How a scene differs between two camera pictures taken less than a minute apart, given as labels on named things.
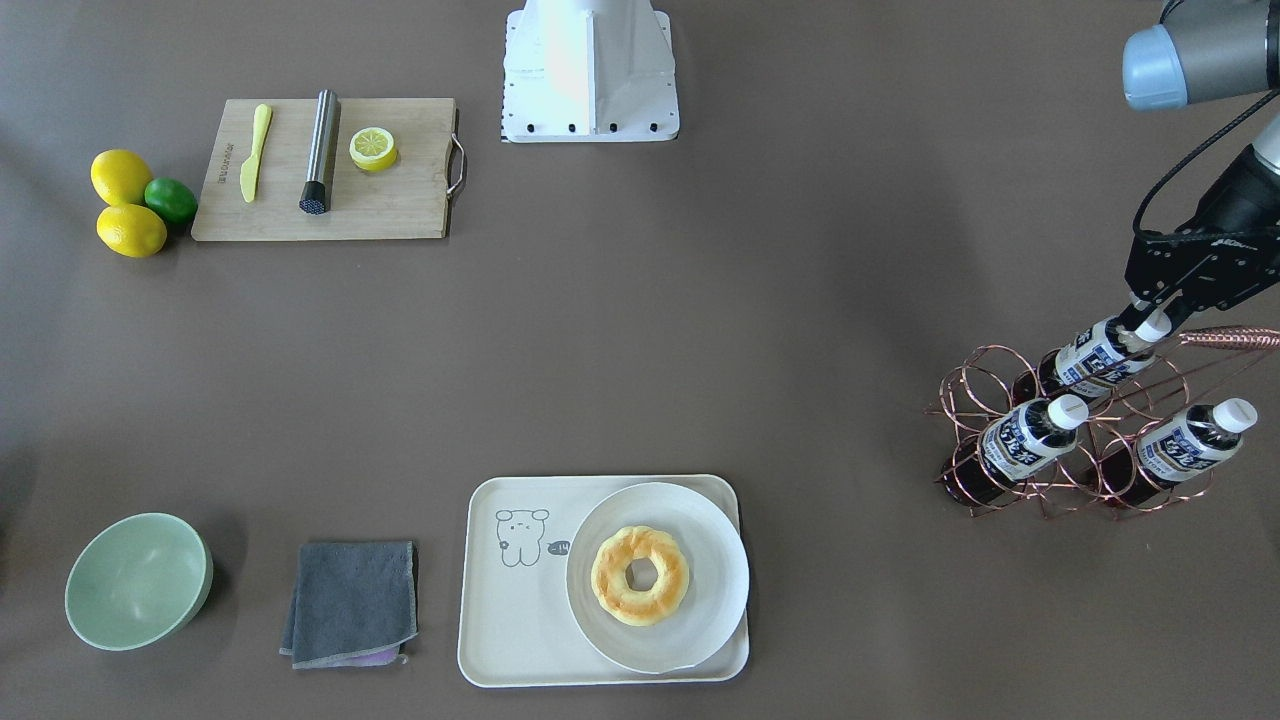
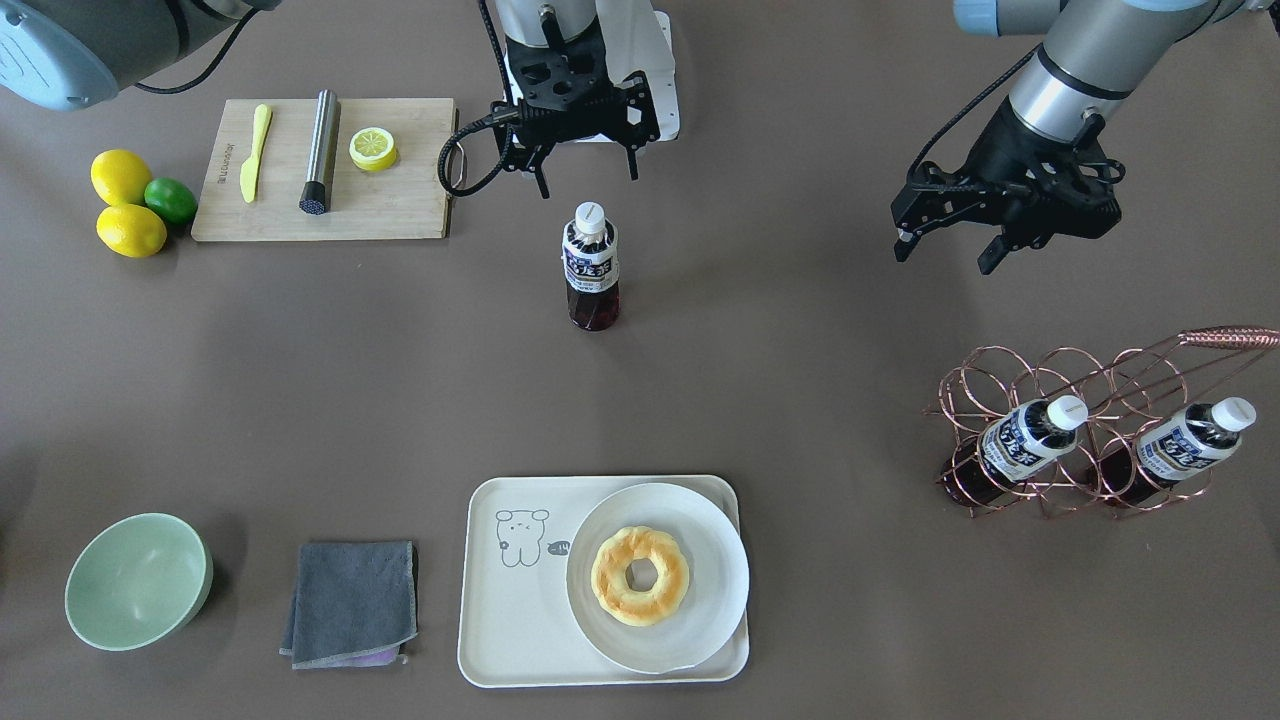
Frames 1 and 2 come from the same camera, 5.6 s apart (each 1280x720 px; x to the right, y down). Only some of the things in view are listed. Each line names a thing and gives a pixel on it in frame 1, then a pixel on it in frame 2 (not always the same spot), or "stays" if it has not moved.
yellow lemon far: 120,177 stays
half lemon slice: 372,148 stays
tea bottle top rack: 1103,357 -> 591,269
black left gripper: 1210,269 -> 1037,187
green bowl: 138,581 stays
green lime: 172,198 stays
